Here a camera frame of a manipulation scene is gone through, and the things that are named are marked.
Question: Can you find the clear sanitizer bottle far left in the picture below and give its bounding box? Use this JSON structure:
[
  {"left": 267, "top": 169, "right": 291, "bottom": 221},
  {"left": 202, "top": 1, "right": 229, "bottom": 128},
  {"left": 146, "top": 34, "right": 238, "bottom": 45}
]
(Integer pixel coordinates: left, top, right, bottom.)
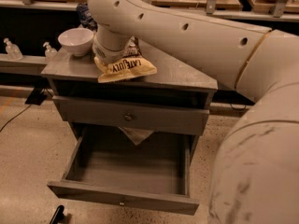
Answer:
[{"left": 4, "top": 38, "right": 23, "bottom": 61}]

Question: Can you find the white bowl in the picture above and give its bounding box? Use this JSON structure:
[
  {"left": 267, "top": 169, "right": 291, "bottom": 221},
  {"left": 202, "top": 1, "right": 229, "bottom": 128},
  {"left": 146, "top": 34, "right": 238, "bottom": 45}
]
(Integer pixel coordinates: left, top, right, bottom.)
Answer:
[{"left": 58, "top": 28, "right": 94, "bottom": 57}]

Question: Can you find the blue and white chip bag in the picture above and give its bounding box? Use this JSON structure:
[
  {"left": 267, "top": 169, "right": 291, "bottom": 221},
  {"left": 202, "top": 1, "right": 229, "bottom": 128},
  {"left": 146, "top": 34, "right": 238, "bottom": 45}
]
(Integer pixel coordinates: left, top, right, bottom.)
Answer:
[{"left": 76, "top": 3, "right": 97, "bottom": 31}]

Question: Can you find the black cable on floor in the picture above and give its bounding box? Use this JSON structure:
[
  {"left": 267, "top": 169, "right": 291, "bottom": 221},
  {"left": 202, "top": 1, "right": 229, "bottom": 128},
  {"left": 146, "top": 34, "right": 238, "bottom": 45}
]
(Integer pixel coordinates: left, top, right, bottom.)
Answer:
[{"left": 0, "top": 105, "right": 32, "bottom": 133}]

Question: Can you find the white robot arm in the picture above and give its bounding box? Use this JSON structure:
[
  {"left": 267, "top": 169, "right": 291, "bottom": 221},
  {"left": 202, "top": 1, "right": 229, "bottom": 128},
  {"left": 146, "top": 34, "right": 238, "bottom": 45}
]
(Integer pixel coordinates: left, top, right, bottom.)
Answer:
[{"left": 88, "top": 0, "right": 299, "bottom": 224}]

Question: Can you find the clear sanitizer bottle near cabinet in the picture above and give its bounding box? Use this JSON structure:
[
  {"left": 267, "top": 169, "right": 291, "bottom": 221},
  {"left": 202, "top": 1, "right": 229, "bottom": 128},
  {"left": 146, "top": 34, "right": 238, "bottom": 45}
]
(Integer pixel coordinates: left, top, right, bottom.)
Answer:
[{"left": 43, "top": 42, "right": 57, "bottom": 62}]

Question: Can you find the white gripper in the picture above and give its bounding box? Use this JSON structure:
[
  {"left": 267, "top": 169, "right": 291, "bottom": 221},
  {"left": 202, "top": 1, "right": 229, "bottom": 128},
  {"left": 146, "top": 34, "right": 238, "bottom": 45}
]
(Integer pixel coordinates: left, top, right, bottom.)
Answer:
[{"left": 93, "top": 26, "right": 130, "bottom": 63}]

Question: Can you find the black handle at bottom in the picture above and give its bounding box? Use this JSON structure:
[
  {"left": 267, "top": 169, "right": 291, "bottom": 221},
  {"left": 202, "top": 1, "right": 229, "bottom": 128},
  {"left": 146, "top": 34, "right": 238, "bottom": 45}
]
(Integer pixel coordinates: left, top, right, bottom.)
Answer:
[{"left": 50, "top": 205, "right": 64, "bottom": 224}]

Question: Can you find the closed grey top drawer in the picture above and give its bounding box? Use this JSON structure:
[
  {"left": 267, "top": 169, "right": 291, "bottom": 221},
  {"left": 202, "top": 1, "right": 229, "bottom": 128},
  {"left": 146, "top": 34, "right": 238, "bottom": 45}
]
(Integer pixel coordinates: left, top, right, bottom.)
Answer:
[{"left": 53, "top": 96, "right": 209, "bottom": 135}]

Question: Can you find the grey drawer cabinet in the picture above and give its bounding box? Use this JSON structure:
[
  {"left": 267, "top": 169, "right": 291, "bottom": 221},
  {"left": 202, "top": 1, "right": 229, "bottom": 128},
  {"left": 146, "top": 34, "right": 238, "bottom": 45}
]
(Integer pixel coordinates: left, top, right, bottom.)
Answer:
[{"left": 41, "top": 37, "right": 219, "bottom": 217}]

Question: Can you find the brown and yellow chip bag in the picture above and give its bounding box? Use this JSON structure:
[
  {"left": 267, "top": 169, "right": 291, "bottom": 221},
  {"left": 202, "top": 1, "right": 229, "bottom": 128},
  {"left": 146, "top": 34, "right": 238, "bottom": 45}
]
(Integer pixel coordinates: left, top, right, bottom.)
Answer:
[{"left": 94, "top": 37, "right": 157, "bottom": 83}]

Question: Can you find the open grey middle drawer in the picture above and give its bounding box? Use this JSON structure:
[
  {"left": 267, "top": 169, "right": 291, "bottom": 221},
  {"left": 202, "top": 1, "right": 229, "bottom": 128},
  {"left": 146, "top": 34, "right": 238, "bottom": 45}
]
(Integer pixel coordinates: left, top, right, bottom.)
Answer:
[{"left": 48, "top": 126, "right": 199, "bottom": 216}]

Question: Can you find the grey paper under drawer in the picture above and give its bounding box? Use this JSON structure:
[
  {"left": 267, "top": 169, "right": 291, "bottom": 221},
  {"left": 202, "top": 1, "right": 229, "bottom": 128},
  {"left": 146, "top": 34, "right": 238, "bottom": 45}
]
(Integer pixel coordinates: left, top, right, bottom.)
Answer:
[{"left": 120, "top": 127, "right": 153, "bottom": 146}]

